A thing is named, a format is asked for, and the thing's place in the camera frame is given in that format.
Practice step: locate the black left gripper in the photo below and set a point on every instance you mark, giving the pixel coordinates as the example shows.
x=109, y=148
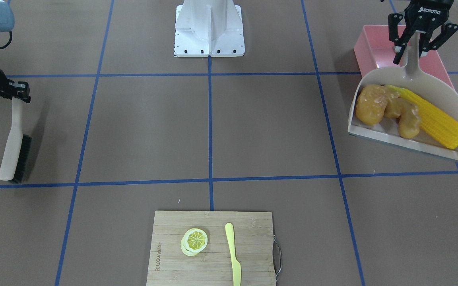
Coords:
x=426, y=16

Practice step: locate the beige dustpan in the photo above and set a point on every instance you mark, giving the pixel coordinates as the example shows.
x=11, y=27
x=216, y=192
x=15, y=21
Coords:
x=411, y=77

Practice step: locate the beige hand brush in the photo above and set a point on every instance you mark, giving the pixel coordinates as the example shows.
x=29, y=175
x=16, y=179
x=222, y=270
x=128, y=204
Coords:
x=14, y=159

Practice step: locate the yellow toy corn cob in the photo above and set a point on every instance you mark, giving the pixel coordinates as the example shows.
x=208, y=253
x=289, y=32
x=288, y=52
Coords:
x=434, y=121

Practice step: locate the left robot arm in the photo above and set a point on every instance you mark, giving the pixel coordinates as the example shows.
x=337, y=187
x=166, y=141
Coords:
x=429, y=18

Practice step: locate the pink plastic bin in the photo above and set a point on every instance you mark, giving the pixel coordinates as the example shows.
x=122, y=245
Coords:
x=374, y=50

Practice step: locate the yellow toy lemon slice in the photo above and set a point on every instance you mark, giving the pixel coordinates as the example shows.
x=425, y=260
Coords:
x=193, y=242

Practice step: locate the yellow toy knife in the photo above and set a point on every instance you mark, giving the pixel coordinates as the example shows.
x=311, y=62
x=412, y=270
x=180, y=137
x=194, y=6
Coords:
x=235, y=264

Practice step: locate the wooden cutting board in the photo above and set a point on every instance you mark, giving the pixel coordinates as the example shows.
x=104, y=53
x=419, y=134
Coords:
x=254, y=249

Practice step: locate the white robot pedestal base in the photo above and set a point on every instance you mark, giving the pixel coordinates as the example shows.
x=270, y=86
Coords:
x=209, y=28

